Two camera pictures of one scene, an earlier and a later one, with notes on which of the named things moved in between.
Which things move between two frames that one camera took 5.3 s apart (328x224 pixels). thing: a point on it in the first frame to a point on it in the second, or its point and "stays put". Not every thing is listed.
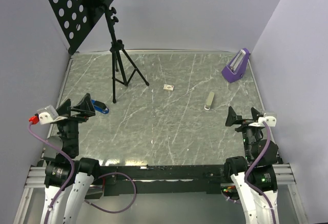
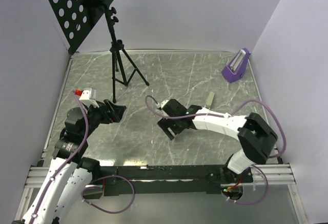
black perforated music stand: [76, 4] stays put
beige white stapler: [209, 101] stays put
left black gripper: [84, 105] to [115, 114]
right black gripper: [232, 117] to [164, 123]
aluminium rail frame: [282, 174] stays put
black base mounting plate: [210, 177] stays put
